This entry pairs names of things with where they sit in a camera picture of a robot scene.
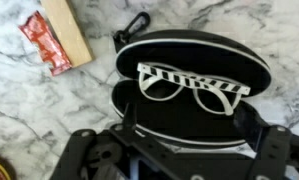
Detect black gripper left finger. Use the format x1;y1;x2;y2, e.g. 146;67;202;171
50;103;147;180

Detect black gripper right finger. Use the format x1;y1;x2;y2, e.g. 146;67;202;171
233;106;299;180

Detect light wooden block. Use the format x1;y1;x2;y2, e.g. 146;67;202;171
39;0;95;69

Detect white striped glasses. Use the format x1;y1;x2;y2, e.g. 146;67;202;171
136;62;252;117

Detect red candy wrapper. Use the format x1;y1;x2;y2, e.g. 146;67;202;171
18;10;73;77

